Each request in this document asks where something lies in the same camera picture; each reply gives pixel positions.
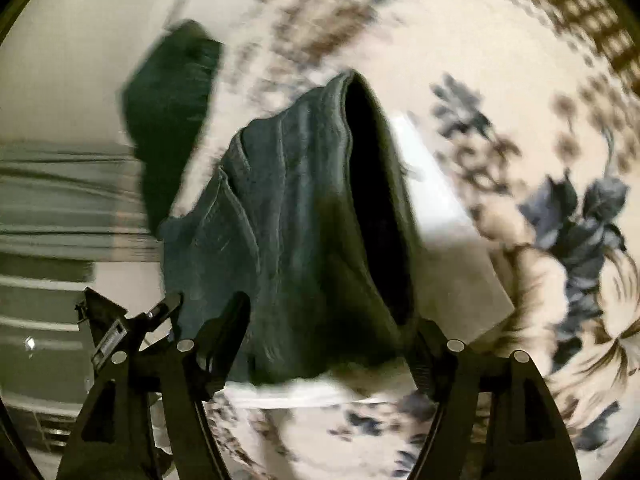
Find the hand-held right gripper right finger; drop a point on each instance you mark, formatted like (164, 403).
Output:
(425, 355)

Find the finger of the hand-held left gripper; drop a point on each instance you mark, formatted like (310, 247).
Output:
(162, 312)
(107, 335)

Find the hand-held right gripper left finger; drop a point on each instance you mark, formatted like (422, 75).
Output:
(220, 340)

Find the dark blue jeans pants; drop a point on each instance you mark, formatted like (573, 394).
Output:
(280, 210)

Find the white folded pants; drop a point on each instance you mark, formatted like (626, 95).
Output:
(450, 240)

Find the green striped curtain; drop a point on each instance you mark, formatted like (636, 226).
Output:
(50, 195)

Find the dark green blanket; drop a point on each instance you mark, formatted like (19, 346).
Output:
(170, 110)

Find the floral bed sheet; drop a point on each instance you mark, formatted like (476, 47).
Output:
(500, 85)

